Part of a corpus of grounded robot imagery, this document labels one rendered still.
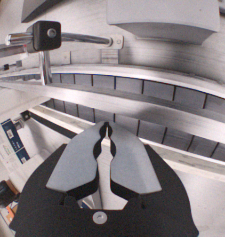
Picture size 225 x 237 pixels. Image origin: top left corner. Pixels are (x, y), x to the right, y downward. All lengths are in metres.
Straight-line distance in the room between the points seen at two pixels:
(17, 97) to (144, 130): 0.22
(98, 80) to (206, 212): 0.46
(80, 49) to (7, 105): 0.18
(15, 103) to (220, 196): 0.49
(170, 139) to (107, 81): 0.12
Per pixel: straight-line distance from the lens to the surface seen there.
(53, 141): 0.39
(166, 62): 0.19
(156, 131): 0.17
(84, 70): 0.20
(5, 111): 0.24
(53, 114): 0.25
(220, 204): 0.43
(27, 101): 0.25
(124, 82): 0.16
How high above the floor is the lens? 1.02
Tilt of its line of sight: 49 degrees down
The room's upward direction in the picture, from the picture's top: 130 degrees counter-clockwise
